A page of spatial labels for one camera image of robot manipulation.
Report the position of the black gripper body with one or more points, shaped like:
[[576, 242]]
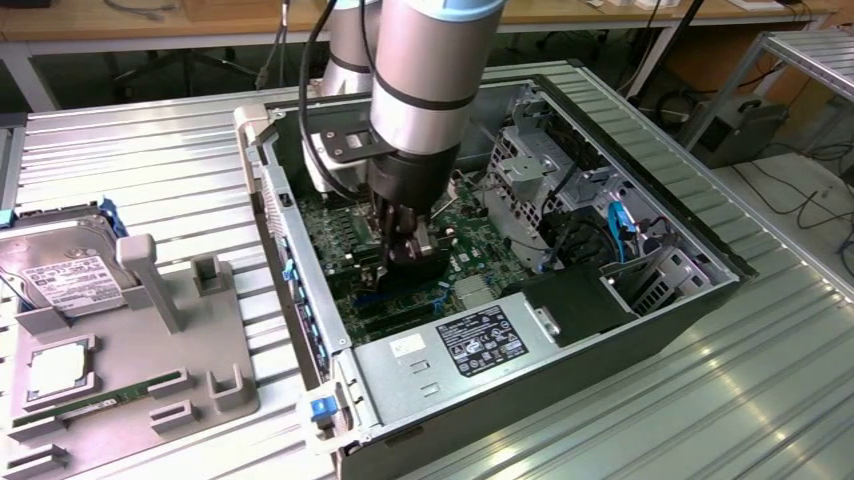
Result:
[[414, 175]]

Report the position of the black graphics card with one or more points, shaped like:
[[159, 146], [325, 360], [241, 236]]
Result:
[[421, 280]]

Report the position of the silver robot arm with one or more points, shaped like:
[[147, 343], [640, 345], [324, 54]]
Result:
[[428, 75]]

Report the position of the green motherboard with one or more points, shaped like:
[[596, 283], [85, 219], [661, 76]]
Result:
[[481, 250]]

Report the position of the silver chipset heatsink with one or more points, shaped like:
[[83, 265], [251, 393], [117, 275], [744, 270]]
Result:
[[477, 290]]

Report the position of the blue expansion slot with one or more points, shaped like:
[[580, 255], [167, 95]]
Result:
[[366, 301]]

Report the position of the silver metal drive cage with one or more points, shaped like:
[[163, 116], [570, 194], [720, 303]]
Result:
[[521, 200]]

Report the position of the blue slot retainer clip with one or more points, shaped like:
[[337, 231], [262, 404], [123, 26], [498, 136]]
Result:
[[289, 270]]

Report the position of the black expansion slot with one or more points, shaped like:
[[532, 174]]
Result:
[[401, 320]]

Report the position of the grey power supply unit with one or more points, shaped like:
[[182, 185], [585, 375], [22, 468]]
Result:
[[414, 370]]

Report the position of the blue case latch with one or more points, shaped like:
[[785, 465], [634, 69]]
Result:
[[322, 407]]

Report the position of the open black PC case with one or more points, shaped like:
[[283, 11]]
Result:
[[601, 375]]

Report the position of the wooden desk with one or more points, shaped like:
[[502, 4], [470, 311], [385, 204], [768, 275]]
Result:
[[201, 22], [568, 15]]

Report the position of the blue disk caddy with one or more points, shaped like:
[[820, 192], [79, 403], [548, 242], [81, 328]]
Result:
[[113, 212]]

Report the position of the grey parts rack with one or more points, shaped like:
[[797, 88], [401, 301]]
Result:
[[134, 360]]

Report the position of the silver hard disk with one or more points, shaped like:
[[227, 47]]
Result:
[[67, 280]]

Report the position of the silver CPU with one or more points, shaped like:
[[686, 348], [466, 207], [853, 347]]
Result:
[[61, 367]]

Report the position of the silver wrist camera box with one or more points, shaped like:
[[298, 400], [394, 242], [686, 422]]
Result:
[[334, 172]]

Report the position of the black plastic air duct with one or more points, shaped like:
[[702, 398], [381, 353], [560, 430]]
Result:
[[574, 305]]

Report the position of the metal slat frame table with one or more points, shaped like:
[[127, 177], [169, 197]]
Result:
[[815, 55]]

